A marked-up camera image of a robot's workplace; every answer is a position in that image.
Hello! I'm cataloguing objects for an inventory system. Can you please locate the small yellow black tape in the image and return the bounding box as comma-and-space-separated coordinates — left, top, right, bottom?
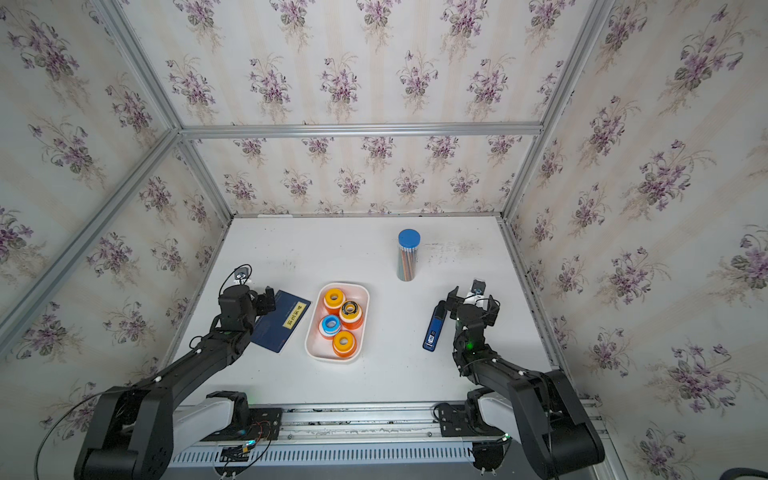
339, 300, 362, 323

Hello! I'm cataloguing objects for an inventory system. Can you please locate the blue book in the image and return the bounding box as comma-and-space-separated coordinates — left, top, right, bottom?
250, 290, 312, 353

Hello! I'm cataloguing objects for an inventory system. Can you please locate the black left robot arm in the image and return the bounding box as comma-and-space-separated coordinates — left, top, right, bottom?
74, 284, 276, 479

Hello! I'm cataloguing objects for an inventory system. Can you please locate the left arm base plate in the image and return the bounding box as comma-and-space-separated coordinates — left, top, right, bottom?
202, 408, 284, 442

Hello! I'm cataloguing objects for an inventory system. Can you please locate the aluminium front rail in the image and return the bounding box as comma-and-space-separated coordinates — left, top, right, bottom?
110, 400, 613, 466

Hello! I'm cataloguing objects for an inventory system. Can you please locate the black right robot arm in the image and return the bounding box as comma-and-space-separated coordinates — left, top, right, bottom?
445, 289, 606, 479

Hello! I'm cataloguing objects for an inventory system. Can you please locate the white storage box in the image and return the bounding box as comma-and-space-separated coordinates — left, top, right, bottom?
305, 282, 370, 363

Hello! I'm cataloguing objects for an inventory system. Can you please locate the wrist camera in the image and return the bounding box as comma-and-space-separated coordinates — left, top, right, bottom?
233, 264, 252, 285
465, 279, 486, 303

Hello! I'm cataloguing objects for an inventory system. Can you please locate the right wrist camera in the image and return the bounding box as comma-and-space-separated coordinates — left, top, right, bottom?
465, 279, 486, 303

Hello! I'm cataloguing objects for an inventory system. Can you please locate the orange sealing tape bottom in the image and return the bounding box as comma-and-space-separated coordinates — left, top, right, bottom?
331, 329, 359, 359

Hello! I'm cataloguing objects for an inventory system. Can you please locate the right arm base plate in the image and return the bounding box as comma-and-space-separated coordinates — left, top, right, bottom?
432, 402, 503, 438

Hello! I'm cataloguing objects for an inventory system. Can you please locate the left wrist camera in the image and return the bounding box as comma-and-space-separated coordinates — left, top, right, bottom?
233, 264, 252, 285

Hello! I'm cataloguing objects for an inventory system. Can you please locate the blue-capped pencil tube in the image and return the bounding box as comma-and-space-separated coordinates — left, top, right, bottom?
397, 229, 421, 282

